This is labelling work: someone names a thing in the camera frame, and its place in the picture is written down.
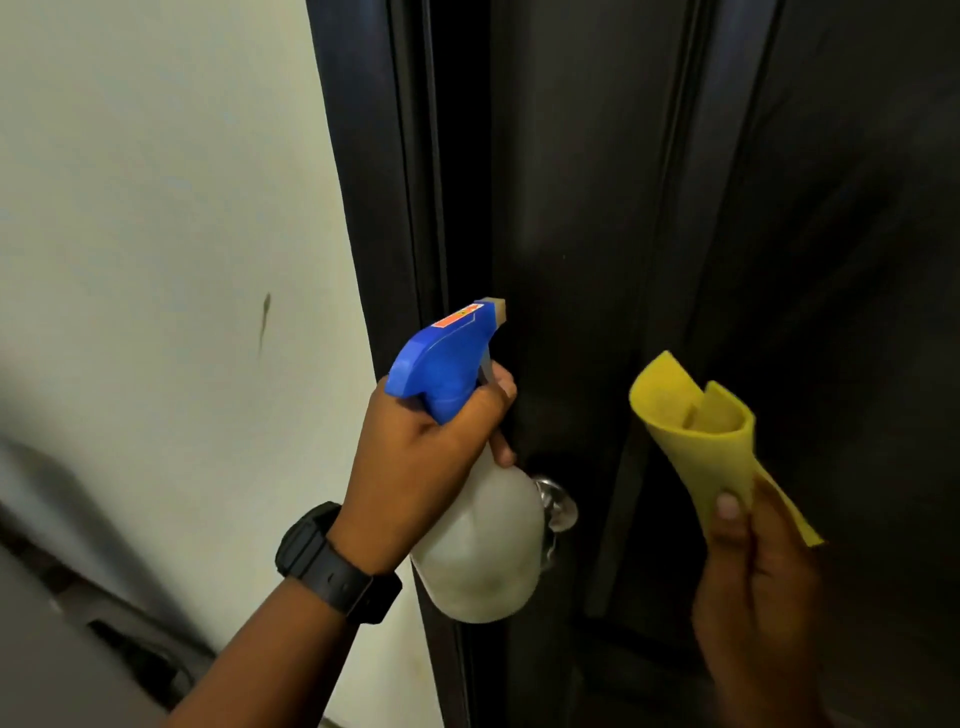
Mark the yellow cleaning cloth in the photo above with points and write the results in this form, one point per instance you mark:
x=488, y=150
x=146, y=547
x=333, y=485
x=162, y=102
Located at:
x=709, y=442

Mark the blue and white spray bottle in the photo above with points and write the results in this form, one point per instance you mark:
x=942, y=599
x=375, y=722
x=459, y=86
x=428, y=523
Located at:
x=469, y=480

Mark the person's right thumb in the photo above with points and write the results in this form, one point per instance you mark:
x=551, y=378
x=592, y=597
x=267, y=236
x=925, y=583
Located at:
x=726, y=540

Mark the person's left forearm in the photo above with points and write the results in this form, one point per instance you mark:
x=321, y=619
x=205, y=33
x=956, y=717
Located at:
x=262, y=660

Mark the person's left middle finger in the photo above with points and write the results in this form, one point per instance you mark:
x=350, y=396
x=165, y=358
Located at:
x=501, y=450

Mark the silver door knob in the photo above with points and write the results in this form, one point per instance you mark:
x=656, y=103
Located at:
x=556, y=506

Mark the person's right hand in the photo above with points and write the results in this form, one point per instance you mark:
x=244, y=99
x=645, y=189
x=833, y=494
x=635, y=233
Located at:
x=757, y=600

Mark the dark wooden door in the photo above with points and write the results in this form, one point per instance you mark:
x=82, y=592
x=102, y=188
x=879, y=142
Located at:
x=712, y=300

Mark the black wrist watch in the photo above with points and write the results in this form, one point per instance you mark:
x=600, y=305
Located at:
x=334, y=566

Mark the dark door frame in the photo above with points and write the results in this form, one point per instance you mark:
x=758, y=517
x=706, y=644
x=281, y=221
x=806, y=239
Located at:
x=375, y=225

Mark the person's left hand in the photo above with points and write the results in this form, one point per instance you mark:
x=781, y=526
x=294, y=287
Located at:
x=405, y=480

